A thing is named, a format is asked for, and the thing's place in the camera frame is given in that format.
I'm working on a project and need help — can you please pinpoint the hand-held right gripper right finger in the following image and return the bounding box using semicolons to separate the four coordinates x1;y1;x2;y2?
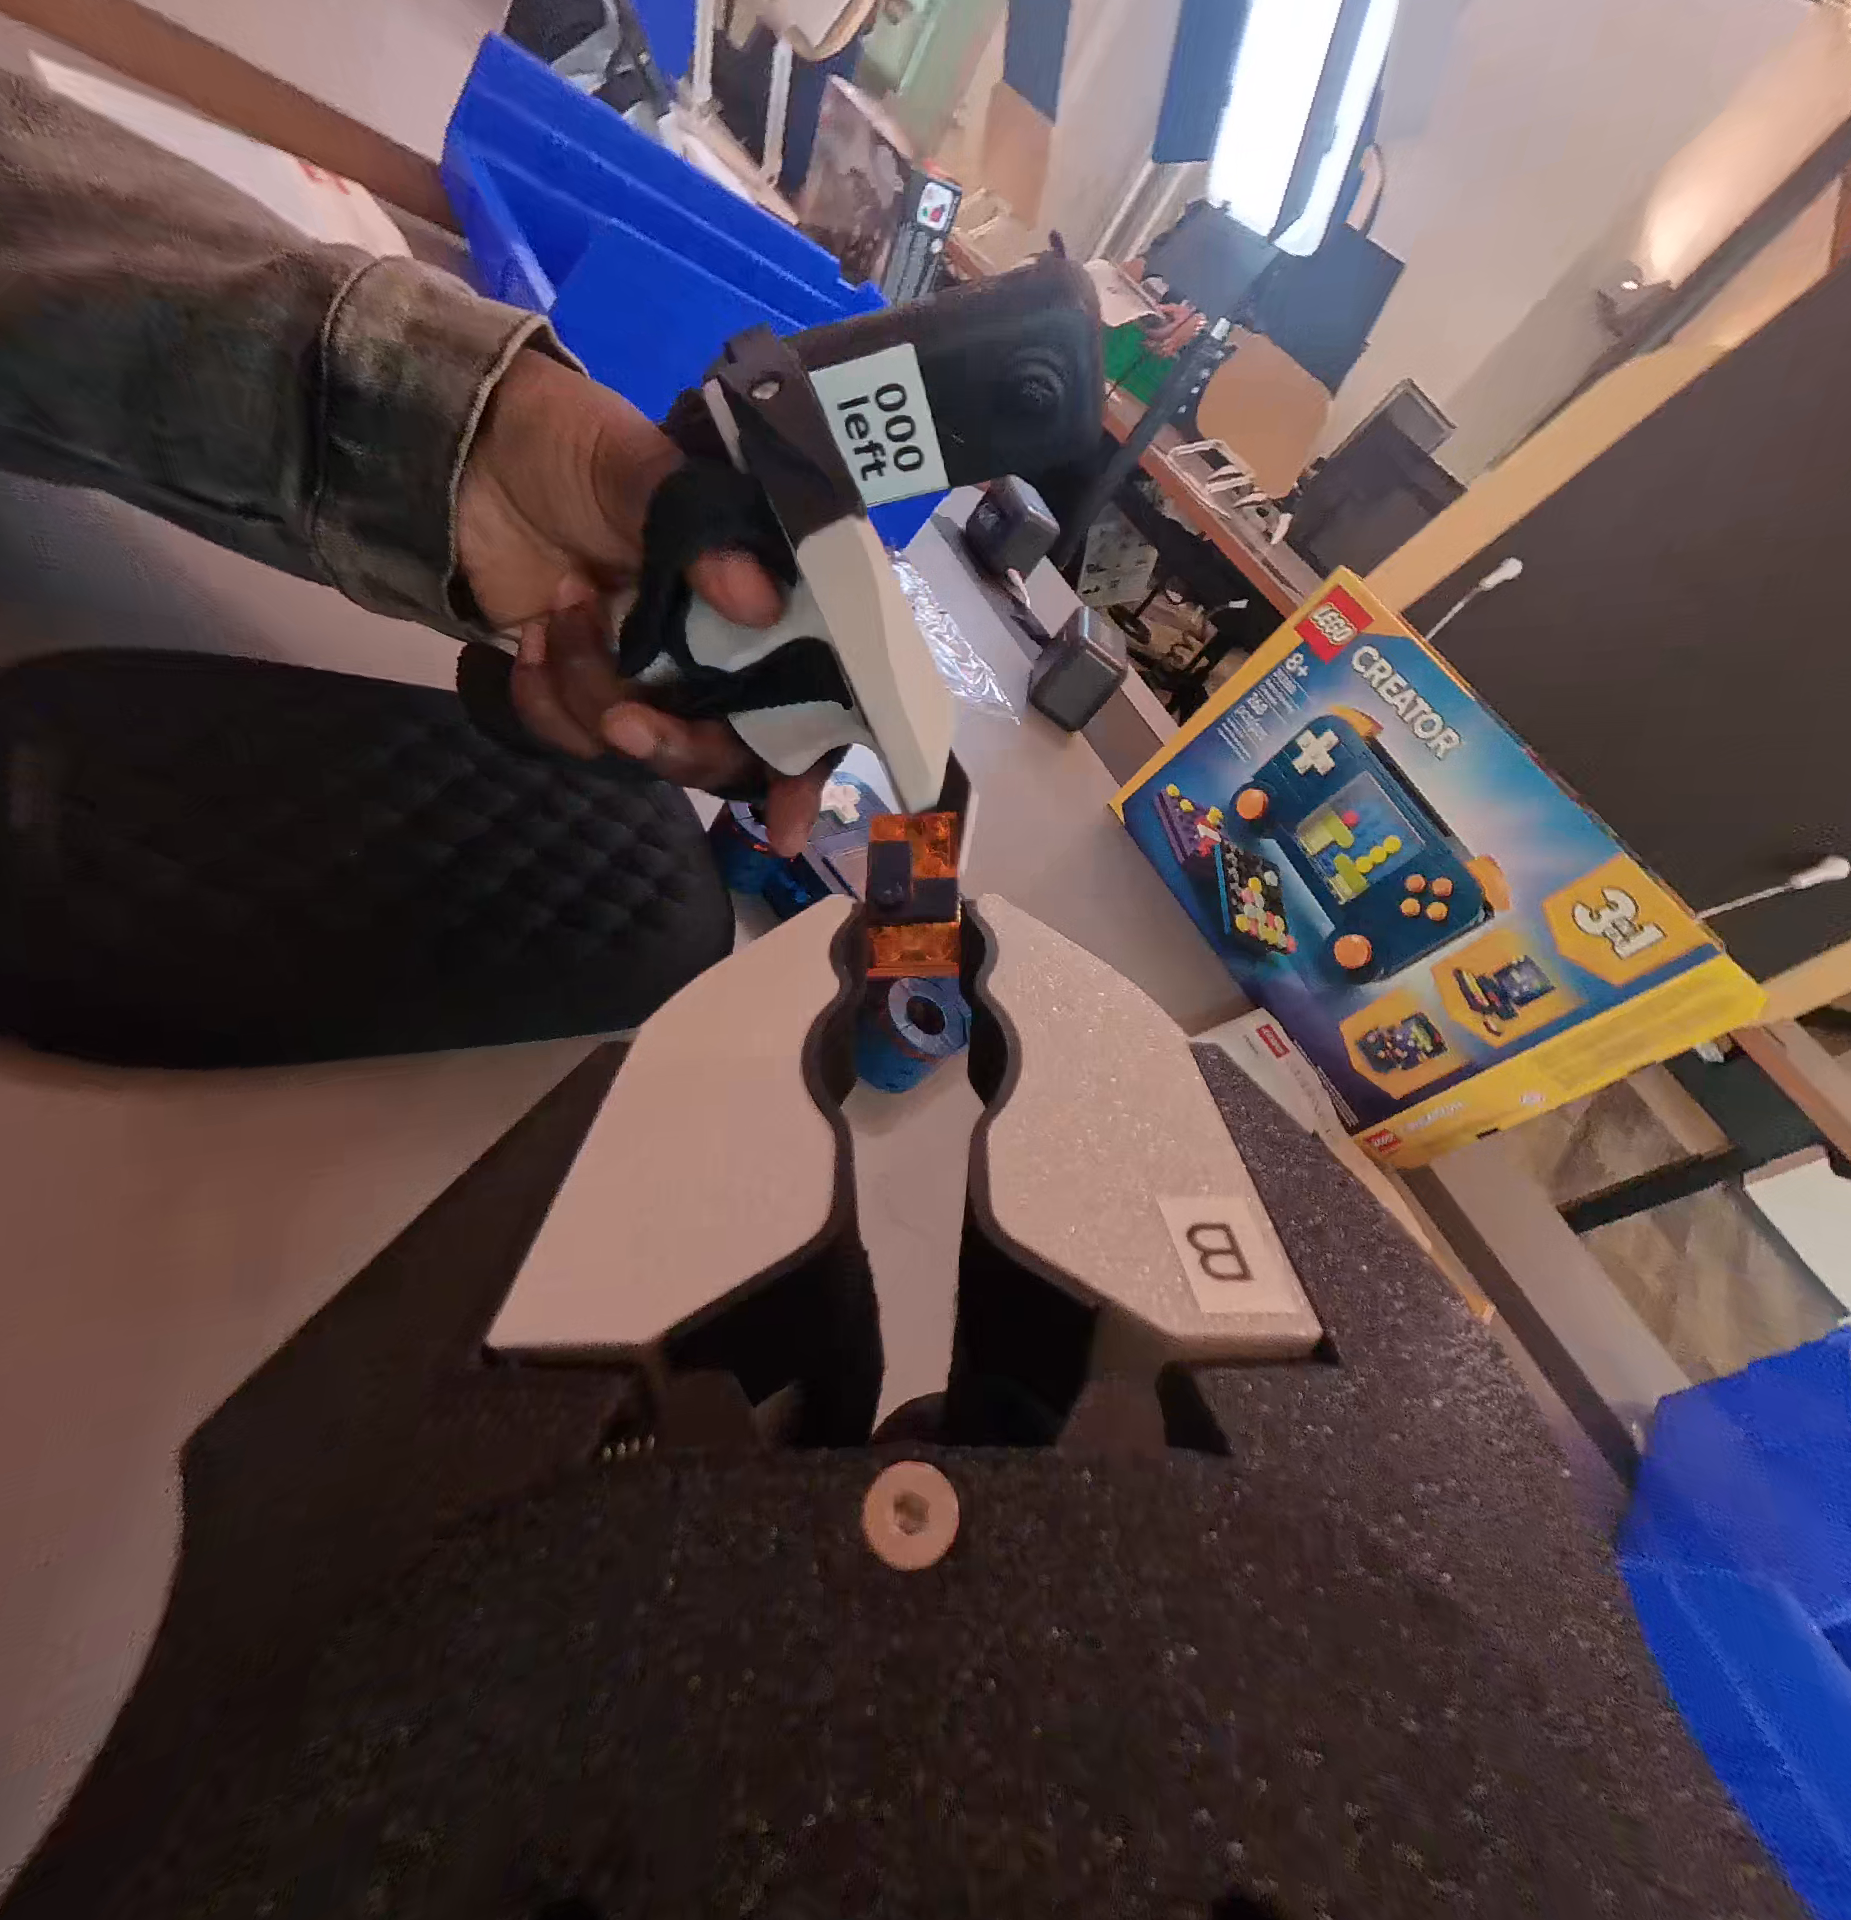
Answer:
962;893;1325;1359

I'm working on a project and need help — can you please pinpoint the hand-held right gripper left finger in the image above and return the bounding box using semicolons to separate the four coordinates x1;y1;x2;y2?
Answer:
484;893;868;1359

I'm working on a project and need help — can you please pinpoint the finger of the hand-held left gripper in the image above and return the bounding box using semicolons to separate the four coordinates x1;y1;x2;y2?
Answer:
791;517;961;818

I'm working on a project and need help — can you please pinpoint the orange brick assembly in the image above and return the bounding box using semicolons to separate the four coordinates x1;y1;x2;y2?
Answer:
863;809;968;983

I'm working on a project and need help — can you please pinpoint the dark blue brick console model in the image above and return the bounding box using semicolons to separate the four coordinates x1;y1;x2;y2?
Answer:
712;763;868;921

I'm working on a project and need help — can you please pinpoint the person's left forearm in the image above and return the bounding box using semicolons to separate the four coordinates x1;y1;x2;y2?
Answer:
0;44;590;639

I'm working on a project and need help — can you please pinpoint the person's left hand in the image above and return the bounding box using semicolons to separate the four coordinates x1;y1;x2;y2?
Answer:
451;351;868;856

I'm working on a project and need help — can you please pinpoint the empty clear plastic bag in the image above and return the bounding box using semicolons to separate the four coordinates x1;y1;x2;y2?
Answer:
887;545;1023;722

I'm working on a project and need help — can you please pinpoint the white instruction booklet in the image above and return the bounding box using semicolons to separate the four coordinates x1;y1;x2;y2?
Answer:
1194;1009;1502;1325

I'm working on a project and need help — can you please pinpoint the black light stand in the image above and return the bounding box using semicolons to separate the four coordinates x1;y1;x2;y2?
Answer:
1074;306;1241;526

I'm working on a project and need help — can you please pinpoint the dark grey cube device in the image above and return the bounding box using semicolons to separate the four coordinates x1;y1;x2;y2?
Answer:
1030;604;1134;731
962;477;1064;579

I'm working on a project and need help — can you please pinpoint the dark toy set box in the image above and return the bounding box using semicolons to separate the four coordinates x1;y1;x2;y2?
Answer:
797;75;964;301

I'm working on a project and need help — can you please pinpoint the long wooden desk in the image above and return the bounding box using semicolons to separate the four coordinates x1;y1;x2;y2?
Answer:
941;230;1325;601

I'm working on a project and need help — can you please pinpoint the blue plastic bin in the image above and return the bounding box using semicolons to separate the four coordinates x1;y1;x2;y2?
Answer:
1615;1319;1851;1920
443;32;950;549

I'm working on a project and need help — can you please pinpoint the studio light panel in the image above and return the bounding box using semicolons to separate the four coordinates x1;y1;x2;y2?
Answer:
1203;0;1406;248

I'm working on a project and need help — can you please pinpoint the colourful toy brick set box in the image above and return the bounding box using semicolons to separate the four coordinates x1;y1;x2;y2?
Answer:
1112;567;1768;1171

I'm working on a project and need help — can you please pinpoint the black quilted cushion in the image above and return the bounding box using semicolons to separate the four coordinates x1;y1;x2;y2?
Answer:
0;646;739;1070

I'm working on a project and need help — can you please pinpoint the white cotton swab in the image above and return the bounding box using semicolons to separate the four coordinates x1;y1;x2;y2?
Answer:
1427;556;1527;639
1698;853;1851;921

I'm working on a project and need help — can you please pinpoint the black partition panel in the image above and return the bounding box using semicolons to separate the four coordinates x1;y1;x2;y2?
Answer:
1397;270;1851;993

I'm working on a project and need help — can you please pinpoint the white paper sheet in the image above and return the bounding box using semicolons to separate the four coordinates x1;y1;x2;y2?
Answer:
33;52;416;257

